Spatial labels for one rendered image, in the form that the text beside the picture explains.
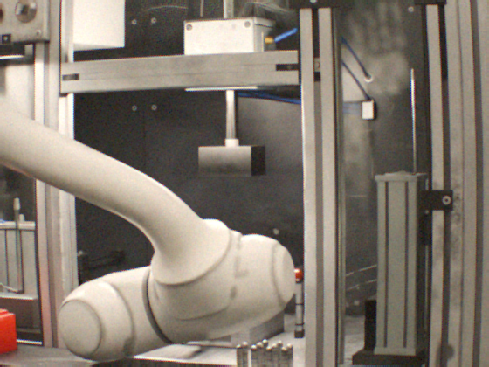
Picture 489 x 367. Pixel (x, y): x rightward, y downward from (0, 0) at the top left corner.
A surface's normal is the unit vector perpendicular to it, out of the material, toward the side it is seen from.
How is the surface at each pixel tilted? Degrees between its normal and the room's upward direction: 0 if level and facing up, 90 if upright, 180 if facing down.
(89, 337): 97
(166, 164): 90
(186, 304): 120
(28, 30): 90
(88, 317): 83
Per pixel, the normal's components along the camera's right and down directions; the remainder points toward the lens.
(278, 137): -0.38, 0.06
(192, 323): -0.20, 0.60
